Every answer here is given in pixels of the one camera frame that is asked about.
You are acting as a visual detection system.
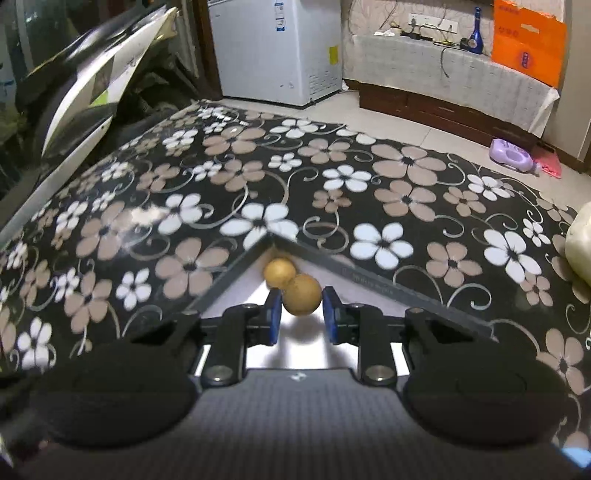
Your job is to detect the orange cardboard box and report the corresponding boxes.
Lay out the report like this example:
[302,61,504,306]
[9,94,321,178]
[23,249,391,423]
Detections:
[491,0,568,88]

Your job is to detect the white cabinet cover cloth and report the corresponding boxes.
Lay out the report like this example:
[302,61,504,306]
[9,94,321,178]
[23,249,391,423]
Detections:
[348,32,560,139]

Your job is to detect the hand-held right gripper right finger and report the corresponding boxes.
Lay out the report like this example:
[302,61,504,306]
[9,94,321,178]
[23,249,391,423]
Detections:
[322,286,502,387]

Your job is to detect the dark wooden low cabinet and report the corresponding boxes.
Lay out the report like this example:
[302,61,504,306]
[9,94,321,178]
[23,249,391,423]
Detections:
[344,78,591,171]

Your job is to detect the blue cartoon tiger plate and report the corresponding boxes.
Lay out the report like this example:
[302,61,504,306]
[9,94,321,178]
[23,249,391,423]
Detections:
[558,445,591,469]

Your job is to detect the white chest freezer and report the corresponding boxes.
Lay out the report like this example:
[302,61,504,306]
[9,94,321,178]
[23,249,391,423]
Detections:
[207,0,343,108]

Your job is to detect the white power strip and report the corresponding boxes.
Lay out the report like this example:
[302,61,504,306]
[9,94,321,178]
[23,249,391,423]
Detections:
[409,13,458,34]

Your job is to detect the white scooter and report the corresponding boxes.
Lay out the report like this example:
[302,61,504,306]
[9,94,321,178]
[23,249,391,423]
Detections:
[0,0,204,232]

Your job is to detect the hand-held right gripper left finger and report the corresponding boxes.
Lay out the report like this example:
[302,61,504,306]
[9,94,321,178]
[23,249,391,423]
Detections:
[131,288,282,388]

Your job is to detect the pink packet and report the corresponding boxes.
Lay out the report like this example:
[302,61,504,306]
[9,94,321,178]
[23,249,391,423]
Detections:
[536,154,563,179]

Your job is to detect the brown longan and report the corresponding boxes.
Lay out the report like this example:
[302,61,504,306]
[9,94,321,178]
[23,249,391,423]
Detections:
[263,258,296,291]
[281,274,323,317]

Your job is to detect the black rimmed white box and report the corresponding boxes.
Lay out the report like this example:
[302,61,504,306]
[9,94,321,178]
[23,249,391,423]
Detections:
[189,233,502,377]

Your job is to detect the blue glass bottle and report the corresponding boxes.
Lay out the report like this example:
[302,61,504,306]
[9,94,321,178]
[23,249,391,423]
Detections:
[468,7,484,52]

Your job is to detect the napa cabbage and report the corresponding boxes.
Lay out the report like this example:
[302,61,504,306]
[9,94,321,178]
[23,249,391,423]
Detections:
[564,200,591,301]

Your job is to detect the purple detergent bottle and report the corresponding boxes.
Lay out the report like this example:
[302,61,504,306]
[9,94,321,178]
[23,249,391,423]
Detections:
[489,138,542,175]

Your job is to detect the black floral tablecloth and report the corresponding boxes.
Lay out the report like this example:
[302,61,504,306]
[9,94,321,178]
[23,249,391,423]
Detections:
[0,102,591,416]

